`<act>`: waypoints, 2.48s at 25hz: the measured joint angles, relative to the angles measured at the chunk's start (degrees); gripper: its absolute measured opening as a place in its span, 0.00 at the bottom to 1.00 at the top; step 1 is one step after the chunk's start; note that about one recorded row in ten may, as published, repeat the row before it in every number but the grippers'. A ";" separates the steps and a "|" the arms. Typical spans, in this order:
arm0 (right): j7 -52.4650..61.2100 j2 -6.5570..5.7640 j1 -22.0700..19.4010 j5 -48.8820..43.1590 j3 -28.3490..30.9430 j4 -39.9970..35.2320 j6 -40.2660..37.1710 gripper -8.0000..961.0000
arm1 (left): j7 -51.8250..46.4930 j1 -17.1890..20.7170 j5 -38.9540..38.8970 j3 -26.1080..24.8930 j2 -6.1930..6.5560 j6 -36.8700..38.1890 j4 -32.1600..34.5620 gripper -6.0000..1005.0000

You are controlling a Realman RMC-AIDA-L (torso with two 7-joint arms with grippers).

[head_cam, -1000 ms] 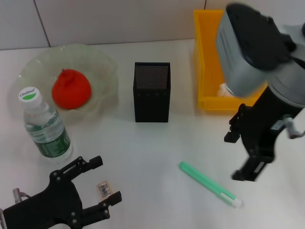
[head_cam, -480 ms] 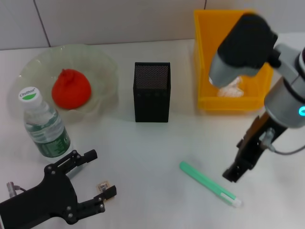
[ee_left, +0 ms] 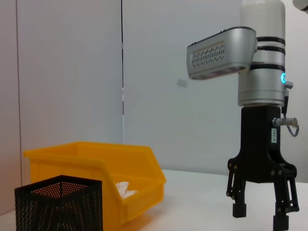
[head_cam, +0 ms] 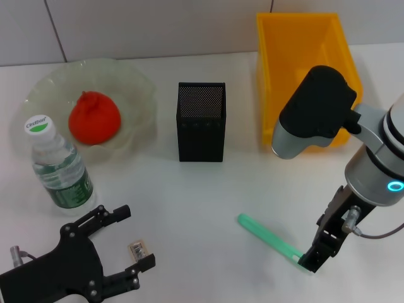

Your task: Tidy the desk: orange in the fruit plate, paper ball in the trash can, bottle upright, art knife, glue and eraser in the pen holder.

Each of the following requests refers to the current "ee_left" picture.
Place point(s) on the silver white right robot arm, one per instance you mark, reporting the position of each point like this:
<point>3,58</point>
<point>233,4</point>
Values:
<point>262,89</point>

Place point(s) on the yellow plastic bin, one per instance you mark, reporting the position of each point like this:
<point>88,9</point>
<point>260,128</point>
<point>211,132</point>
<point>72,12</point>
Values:
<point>84,158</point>

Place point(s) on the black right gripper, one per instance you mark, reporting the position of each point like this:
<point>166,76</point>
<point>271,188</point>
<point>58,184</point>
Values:
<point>257,144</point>

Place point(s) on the black mesh pen holder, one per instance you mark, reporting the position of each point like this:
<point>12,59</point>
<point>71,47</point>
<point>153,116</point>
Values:
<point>57,207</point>

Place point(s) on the white paper ball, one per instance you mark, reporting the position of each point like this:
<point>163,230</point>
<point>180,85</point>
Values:
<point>125,190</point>

